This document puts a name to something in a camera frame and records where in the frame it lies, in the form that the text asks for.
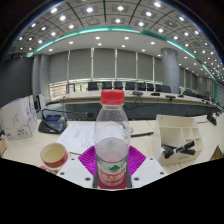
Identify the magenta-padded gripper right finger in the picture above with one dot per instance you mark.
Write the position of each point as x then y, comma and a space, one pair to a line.
148, 170

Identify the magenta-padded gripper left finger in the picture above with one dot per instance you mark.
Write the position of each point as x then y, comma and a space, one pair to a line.
75, 173

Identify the clear red-capped water bottle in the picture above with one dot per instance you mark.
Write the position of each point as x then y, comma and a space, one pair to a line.
112, 146

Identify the red and white mug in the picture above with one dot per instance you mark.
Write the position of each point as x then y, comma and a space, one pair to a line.
53, 156

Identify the white paper sheets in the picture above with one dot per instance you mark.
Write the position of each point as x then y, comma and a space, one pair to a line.
78, 136

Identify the black marker pen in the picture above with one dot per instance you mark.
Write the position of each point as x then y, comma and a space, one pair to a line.
180, 149

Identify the white compartment organizer box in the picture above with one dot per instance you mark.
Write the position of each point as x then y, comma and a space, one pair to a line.
176, 133

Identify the black desk microphone console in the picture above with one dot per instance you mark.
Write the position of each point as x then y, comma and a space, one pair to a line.
51, 124

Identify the long curved conference desk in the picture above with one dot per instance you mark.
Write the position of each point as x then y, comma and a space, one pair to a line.
143, 103

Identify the white cardboard carton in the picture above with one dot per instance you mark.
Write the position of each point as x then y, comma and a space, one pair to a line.
18, 116

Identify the small black desk microphone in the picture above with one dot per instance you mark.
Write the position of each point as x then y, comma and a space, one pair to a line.
211, 118

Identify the black office chairs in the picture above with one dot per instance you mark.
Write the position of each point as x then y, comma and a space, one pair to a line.
133, 86

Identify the round ceiling lights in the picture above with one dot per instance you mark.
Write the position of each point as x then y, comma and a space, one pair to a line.
133, 20

